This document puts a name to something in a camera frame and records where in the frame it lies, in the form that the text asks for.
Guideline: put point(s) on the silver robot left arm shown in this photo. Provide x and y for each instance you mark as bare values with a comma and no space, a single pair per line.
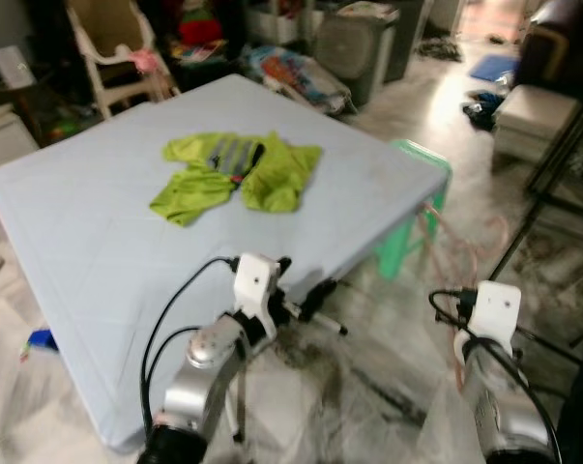
209,367

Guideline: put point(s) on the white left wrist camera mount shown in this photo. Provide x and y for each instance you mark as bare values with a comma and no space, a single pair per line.
255,285

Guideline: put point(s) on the green plastic stool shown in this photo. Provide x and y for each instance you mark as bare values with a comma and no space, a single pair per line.
412,193

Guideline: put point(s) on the small blue toy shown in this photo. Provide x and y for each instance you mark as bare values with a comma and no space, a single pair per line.
42,340

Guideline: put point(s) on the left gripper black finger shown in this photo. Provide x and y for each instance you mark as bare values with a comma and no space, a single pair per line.
318,300
282,267

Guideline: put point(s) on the colourful printed bag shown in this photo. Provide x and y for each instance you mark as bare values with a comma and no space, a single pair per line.
296,77

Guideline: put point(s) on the lime green shirt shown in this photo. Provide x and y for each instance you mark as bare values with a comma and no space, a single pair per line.
272,184

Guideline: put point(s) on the pink plastic hanger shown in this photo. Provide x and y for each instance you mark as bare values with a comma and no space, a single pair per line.
465,253

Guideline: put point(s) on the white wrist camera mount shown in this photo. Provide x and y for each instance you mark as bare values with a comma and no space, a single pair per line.
494,314
255,285

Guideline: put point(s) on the purple armchair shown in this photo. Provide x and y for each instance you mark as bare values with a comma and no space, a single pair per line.
562,48

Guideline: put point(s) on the blue floor mat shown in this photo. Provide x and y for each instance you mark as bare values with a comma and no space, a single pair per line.
494,68

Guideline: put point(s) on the light blue plastic folding table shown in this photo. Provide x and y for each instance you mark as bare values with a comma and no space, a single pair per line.
98,251

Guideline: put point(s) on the white ottoman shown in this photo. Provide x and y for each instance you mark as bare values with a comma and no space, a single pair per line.
533,121

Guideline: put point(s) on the cream baby high chair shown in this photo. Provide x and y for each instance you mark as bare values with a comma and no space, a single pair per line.
112,43

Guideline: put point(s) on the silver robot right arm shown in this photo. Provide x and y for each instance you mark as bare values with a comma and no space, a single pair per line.
499,406

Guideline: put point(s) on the grey plastic bin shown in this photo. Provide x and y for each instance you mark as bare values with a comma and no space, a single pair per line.
354,53

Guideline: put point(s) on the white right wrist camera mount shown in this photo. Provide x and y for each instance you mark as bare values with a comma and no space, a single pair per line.
494,314

